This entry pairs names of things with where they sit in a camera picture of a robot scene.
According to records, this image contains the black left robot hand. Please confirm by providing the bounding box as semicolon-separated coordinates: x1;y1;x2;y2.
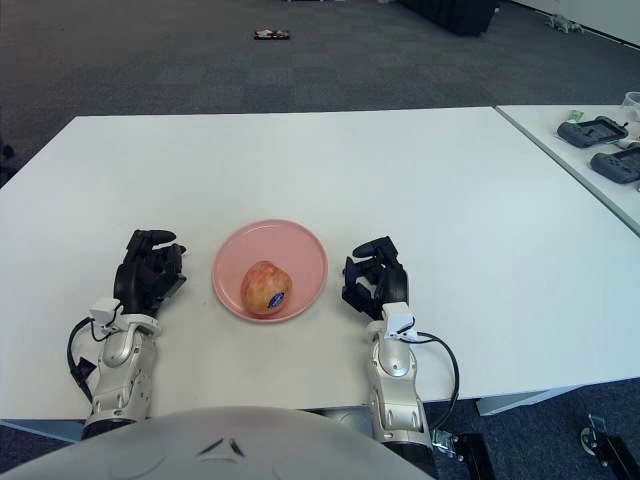
113;228;190;319

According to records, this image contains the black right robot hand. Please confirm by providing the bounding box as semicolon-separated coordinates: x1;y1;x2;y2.
341;235;411;321

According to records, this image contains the red yellow apple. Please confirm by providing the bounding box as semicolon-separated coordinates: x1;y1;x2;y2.
241;260;294;320

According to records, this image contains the pink round plate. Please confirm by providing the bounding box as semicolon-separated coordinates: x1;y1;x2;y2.
211;218;330;325

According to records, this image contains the white table support beam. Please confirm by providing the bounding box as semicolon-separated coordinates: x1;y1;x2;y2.
475;388;571;417

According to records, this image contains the grey robot torso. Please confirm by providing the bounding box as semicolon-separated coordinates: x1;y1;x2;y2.
0;405;444;480

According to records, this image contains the black stand with metal latch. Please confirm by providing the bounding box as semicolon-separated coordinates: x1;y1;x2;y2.
430;428;496;480

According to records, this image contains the grey handheld controller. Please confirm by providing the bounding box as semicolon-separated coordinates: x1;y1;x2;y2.
589;144;640;185
556;116;629;150

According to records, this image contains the caster wheel with black bar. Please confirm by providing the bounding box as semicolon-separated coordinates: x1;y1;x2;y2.
579;413;640;480

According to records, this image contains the black cabinet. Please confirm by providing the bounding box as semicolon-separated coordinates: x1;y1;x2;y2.
394;0;501;36

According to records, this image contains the small grey quadruped robot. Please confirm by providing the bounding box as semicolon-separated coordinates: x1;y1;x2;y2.
544;14;586;34

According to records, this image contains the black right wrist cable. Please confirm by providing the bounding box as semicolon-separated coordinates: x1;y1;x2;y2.
417;330;461;431

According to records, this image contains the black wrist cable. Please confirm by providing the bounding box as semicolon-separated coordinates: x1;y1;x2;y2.
417;330;461;431
67;319;121;406

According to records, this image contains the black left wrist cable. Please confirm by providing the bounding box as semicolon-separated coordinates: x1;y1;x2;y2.
67;319;121;406

